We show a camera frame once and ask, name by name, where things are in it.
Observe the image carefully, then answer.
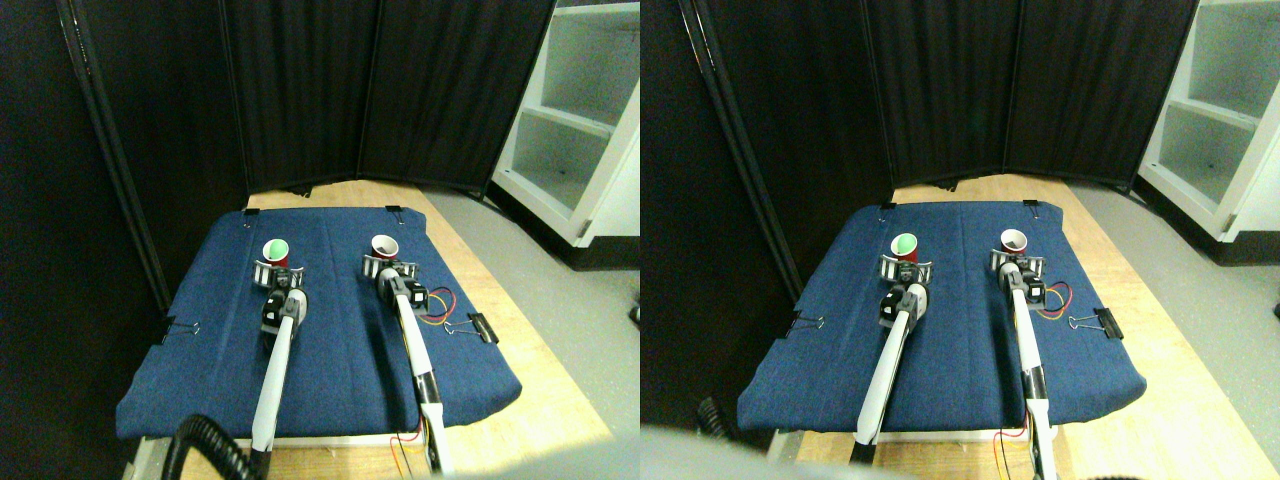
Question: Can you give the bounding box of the dark blue cloth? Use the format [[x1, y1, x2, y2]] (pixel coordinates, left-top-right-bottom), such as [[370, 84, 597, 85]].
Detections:
[[116, 205, 523, 441], [738, 201, 1147, 433]]

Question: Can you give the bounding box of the low white table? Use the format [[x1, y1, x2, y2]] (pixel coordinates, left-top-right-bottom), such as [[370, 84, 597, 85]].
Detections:
[[880, 428, 1051, 443], [275, 432, 421, 448]]

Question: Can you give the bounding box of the black curtain stand pole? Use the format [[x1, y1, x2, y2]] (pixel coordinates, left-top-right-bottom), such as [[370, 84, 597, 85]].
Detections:
[[680, 0, 804, 306], [58, 0, 173, 313]]

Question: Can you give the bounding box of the white shelf unit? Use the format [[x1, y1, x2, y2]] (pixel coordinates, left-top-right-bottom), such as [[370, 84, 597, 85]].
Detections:
[[490, 3, 640, 249], [1136, 0, 1280, 244]]

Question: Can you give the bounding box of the orange wire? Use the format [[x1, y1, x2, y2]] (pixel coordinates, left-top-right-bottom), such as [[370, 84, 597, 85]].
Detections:
[[390, 428, 426, 477], [425, 287, 459, 326], [1040, 282, 1074, 321], [993, 425, 1031, 479]]

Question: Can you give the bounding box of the black ribbed hose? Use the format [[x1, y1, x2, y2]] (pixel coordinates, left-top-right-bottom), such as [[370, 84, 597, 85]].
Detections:
[[698, 397, 733, 437], [165, 415, 266, 480]]

